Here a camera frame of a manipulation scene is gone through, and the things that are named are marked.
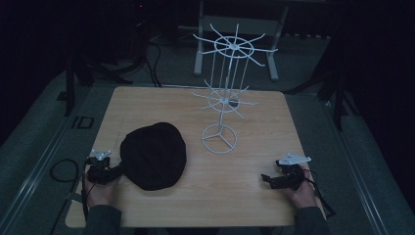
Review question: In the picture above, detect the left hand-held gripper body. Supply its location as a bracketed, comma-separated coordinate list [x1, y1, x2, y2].
[85, 149, 115, 186]

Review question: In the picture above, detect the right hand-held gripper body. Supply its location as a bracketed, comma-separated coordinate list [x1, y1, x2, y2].
[275, 152, 312, 192]

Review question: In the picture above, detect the black hat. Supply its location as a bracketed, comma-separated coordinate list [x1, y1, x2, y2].
[119, 121, 188, 192]

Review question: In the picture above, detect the person's left hand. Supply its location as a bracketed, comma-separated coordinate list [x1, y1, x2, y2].
[84, 172, 122, 209]

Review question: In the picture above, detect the person's right hand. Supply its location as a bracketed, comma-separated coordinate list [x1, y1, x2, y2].
[286, 164, 318, 210]

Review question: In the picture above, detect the black metal stand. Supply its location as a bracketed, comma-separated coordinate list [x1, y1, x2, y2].
[56, 55, 96, 118]

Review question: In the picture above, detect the black tripod stand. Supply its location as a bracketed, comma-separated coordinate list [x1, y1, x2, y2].
[285, 48, 361, 132]

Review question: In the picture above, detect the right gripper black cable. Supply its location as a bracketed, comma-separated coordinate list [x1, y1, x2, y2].
[304, 167, 338, 219]

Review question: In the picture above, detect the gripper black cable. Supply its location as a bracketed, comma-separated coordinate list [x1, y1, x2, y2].
[304, 167, 338, 219]
[79, 160, 91, 223]

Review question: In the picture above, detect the black looped floor cable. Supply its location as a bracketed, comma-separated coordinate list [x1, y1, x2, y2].
[49, 158, 81, 184]

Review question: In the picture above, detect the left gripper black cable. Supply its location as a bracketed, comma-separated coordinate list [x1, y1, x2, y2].
[79, 160, 91, 223]

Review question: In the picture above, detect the white wire display rack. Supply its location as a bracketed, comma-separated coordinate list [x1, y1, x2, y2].
[190, 23, 279, 156]

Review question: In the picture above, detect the black cable bundle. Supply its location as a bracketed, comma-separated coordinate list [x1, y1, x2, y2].
[94, 38, 163, 88]

